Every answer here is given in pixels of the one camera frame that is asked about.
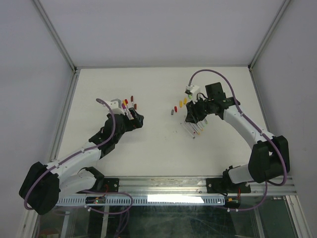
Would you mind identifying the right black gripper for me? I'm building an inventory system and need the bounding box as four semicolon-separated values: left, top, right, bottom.
185;95;213;124

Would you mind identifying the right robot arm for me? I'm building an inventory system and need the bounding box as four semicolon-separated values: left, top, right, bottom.
185;83;290;192

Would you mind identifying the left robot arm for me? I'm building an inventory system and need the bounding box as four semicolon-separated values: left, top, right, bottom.
19;108;144;215

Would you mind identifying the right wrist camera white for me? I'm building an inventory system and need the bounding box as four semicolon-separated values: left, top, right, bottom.
185;85;201;103

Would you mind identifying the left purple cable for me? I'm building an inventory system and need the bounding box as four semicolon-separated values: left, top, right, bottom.
24;98;133;238

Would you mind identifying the purple cable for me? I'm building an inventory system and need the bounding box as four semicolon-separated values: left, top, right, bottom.
24;98;133;238
188;69;288;212

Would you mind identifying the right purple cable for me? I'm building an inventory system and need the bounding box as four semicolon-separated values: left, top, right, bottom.
188;69;288;212

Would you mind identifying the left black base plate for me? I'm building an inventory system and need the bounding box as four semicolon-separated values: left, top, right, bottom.
93;178;119;194

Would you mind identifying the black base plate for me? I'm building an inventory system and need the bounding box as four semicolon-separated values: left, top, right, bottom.
93;178;119;194
206;178;251;194

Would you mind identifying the aluminium front rail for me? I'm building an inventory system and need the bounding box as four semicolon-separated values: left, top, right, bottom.
106;176;298;197

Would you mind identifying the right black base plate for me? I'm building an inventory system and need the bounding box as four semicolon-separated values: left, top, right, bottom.
206;178;251;194

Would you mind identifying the white slotted cable duct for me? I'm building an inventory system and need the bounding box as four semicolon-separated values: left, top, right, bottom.
57;194;225;206

